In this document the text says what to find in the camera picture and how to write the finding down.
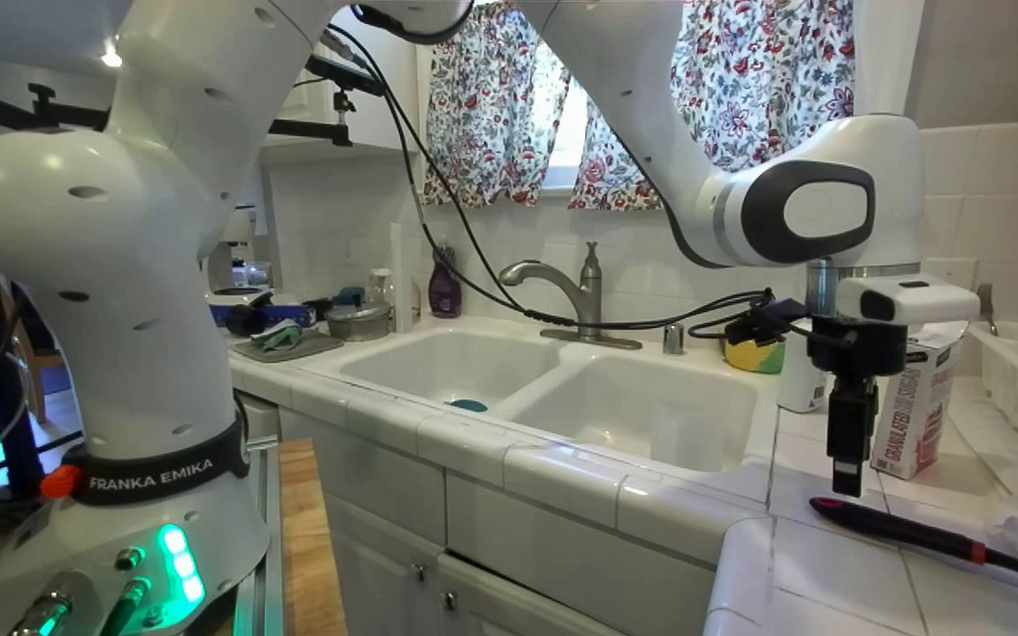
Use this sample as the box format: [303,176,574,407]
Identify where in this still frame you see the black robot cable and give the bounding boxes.
[319,0,821,340]

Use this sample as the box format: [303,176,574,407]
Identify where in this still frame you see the white lower cabinets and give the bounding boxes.
[284,410,713,636]

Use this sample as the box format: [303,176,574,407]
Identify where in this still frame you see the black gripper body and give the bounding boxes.
[809,320,907,380]

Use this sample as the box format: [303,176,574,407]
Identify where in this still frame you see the small metal cup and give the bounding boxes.
[660,325,685,357]

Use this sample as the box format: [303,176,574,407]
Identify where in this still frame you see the metal faucet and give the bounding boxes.
[499,244,636,349]

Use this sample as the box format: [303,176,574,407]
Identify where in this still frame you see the black camera on stand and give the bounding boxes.
[0,70,349,152]

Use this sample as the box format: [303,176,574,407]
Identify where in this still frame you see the purple soap bottle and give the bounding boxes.
[427,249,462,320]

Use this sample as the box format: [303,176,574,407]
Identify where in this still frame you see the white carton with red print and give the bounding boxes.
[869,321,967,482]

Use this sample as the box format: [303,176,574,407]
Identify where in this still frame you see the white cylindrical canister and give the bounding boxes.
[777,340,829,413]

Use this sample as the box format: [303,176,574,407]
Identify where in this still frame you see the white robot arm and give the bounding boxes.
[0,0,924,636]

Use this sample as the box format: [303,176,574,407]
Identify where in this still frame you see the floral curtain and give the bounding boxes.
[426,0,857,211]

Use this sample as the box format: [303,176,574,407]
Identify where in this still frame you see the white double sink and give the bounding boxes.
[303,328,777,497]

